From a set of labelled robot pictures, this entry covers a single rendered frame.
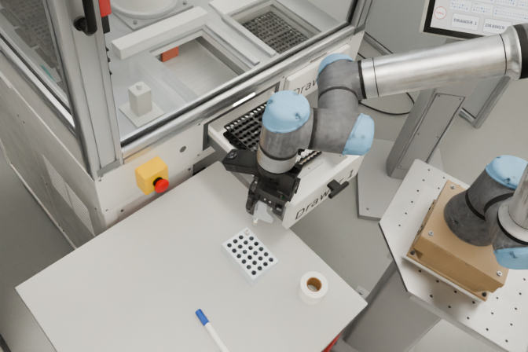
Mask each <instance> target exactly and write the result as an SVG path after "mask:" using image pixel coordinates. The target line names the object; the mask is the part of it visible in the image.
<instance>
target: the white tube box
mask: <svg viewBox="0 0 528 352"><path fill-rule="evenodd" d="M246 229H249V228H248V227H246V228H245V229H243V230H241V231H240V232H239V233H237V234H236V235H235V236H233V237H231V238H230V239H228V240H227V241H226V242H224V243H223V244H222V249H221V252H222V253H223V254H224V256H225V257H226V258H227V259H228V260H229V261H230V262H231V263H232V264H233V265H234V266H235V268H236V269H237V270H238V271H239V272H240V274H241V275H242V276H243V277H244V278H245V279H246V281H247V282H248V283H249V284H250V285H251V286H253V285H255V284H256V283H258V282H259V281H260V280H261V279H262V278H263V277H265V276H266V275H268V274H269V273H270V272H272V271H273V270H275V269H276V268H277V264H278V262H279V261H278V260H277V258H276V257H275V256H274V255H273V254H272V253H271V252H270V251H269V250H268V249H267V248H266V246H265V245H264V244H263V243H262V242H261V241H260V240H259V239H258V238H257V237H256V235H255V234H254V233H253V232H252V231H251V230H249V234H248V235H247V236H246V235H244V231H245V230H246Z"/></svg>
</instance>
